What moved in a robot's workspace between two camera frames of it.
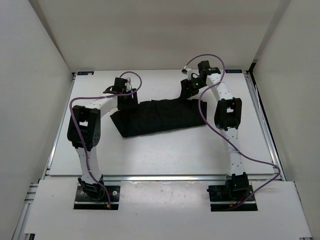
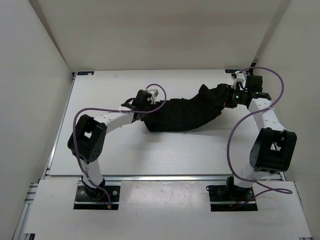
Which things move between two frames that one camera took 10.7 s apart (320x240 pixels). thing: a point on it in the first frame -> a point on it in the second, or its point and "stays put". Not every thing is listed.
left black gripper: x=132 y=103 -> x=153 y=115
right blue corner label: x=233 y=71 stays put
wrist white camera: x=189 y=72 -> x=240 y=77
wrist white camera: x=128 y=84 -> x=154 y=93
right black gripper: x=185 y=93 -> x=227 y=102
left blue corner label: x=85 y=73 stays put
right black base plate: x=220 y=200 stays put
